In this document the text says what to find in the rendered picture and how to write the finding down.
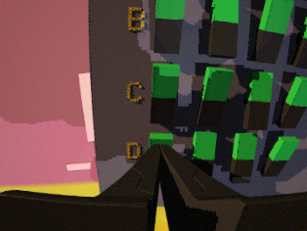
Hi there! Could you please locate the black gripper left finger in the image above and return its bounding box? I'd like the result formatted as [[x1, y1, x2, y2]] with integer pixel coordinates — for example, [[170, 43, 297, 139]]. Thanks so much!
[[0, 144, 161, 231]]

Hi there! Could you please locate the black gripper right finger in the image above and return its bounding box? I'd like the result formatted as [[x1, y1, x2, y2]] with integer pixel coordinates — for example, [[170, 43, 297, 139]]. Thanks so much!
[[160, 144, 307, 231]]

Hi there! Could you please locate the grey switch panel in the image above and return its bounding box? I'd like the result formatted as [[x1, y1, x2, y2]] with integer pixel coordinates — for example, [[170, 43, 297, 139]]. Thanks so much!
[[87, 0, 307, 198]]

